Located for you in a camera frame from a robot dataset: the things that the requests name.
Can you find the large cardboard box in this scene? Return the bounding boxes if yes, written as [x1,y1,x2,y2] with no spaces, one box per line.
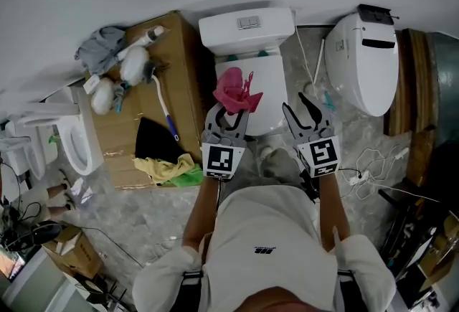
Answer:
[83,9,209,191]

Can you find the white power strip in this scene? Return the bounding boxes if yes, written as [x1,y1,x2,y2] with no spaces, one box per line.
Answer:
[347,170,371,186]

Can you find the person's left forearm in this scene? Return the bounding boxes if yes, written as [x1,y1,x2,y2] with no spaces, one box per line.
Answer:
[181,175,220,251]

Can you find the teal handled tool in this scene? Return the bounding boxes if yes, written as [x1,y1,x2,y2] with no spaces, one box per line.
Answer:
[114,82,131,115]

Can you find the white spray bottle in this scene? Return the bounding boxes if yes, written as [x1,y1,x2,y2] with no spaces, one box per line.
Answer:
[118,24,166,61]

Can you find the white toilet with tank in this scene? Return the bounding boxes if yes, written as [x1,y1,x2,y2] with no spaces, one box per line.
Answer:
[197,6,296,138]

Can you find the person's right forearm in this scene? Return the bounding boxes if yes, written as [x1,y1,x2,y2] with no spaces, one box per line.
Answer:
[316,171,352,253]

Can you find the dark green panel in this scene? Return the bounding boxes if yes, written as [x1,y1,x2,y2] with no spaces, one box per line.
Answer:
[426,31,459,147]

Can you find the yellow cloth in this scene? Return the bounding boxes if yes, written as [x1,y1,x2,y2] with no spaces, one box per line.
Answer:
[133,153,196,186]

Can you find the stack of wooden planks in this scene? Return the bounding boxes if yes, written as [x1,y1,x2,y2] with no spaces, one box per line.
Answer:
[383,27,440,186]

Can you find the white open toilet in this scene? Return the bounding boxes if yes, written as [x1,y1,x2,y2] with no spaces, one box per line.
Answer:
[46,85,105,176]

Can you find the white ceramic toilet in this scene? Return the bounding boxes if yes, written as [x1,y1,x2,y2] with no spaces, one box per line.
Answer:
[0,115,60,183]

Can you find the green cloth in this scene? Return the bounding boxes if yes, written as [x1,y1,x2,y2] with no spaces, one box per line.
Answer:
[161,163,205,188]

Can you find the grey cloth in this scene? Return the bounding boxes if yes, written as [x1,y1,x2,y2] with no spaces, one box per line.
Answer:
[74,26,128,76]

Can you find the black cloth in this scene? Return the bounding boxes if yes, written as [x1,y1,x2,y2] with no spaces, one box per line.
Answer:
[134,116,186,165]

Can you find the person's grey trousers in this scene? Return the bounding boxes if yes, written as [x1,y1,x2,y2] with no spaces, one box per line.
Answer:
[259,148,306,190]

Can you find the white toilet lid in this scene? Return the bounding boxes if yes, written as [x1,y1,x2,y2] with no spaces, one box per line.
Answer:
[214,53,289,137]

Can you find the white pipe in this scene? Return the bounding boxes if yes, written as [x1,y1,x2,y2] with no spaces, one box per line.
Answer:
[312,38,327,86]

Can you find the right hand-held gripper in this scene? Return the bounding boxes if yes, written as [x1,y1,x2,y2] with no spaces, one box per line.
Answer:
[281,91,342,179]

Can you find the pink cloth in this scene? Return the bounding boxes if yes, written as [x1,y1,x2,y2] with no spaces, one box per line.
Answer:
[212,66,264,116]

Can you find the white smart toilet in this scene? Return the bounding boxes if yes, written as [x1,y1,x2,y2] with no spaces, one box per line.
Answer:
[323,11,400,118]

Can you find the teal plastic clips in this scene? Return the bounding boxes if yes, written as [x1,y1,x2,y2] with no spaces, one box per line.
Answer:
[323,90,336,113]

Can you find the white blue-handled toilet brush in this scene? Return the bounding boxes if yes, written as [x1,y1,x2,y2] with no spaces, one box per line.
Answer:
[144,62,181,142]

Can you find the open cardboard box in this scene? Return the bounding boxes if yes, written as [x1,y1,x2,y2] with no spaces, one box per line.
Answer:
[418,212,459,290]

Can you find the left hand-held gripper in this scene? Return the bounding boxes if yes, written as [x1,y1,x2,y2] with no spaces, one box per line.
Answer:
[200,103,250,181]

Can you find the small cardboard box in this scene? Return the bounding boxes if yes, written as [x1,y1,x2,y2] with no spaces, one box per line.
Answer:
[42,225,105,280]

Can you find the person's white t-shirt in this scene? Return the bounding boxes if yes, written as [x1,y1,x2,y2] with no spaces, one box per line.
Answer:
[132,184,397,312]

